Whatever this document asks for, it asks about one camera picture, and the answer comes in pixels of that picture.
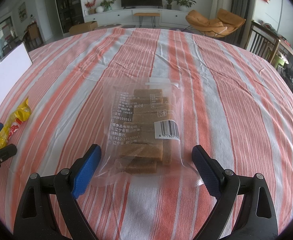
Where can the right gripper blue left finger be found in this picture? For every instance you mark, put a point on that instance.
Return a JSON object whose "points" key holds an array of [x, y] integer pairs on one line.
{"points": [[35, 217]]}

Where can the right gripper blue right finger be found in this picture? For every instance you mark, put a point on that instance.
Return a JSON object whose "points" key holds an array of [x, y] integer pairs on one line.
{"points": [[256, 218]]}

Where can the yellow crinkled snack bag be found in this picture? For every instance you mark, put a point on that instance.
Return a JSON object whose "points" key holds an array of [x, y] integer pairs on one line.
{"points": [[21, 114]]}

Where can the clear bag brown cakes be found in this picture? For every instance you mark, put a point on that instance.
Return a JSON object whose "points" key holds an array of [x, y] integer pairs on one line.
{"points": [[144, 130]]}

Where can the white cardboard storage box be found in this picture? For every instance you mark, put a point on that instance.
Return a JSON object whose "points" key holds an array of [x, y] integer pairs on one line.
{"points": [[12, 67]]}

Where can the red striped tablecloth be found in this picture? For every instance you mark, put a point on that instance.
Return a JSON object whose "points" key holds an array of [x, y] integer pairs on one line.
{"points": [[237, 107]]}

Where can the brown cardboard box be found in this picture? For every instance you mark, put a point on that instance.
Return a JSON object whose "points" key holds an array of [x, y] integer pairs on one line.
{"points": [[83, 28]]}

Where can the black tall display cabinet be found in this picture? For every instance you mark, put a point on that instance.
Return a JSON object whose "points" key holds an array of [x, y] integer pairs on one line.
{"points": [[70, 13]]}

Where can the red flower vase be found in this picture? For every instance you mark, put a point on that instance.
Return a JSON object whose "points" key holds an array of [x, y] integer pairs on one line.
{"points": [[90, 6]]}

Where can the green leafy plant left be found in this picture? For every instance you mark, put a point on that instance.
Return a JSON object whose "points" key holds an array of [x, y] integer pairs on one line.
{"points": [[107, 4]]}

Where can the dark wooden chair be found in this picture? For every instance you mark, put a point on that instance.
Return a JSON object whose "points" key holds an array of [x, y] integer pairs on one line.
{"points": [[262, 42]]}

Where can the small wooden bench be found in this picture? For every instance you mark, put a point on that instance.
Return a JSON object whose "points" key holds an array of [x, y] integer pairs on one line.
{"points": [[151, 15]]}

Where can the orange lounge chair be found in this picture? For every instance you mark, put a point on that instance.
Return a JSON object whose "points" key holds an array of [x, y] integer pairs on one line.
{"points": [[223, 25]]}

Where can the white tv cabinet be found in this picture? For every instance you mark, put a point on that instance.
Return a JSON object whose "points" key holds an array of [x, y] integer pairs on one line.
{"points": [[168, 18]]}

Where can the small dark potted plant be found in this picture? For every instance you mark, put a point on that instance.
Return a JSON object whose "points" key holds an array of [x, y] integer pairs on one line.
{"points": [[169, 4]]}

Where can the green potted plant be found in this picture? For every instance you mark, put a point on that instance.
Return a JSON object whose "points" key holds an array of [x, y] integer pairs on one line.
{"points": [[185, 5]]}

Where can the grey curtain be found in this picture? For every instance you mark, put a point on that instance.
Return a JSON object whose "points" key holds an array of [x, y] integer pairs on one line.
{"points": [[244, 9]]}

